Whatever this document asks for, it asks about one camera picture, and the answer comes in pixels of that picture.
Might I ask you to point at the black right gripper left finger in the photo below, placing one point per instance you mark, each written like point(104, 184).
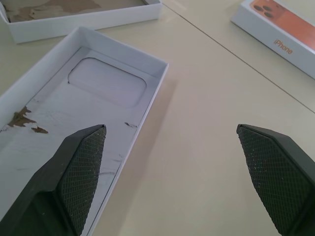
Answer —
point(73, 177)

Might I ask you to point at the white phone box lid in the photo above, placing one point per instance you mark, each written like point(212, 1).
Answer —
point(105, 83)

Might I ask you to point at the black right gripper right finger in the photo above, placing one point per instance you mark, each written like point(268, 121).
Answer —
point(278, 177)

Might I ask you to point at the white box with orange phone print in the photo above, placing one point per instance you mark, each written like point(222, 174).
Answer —
point(283, 24)

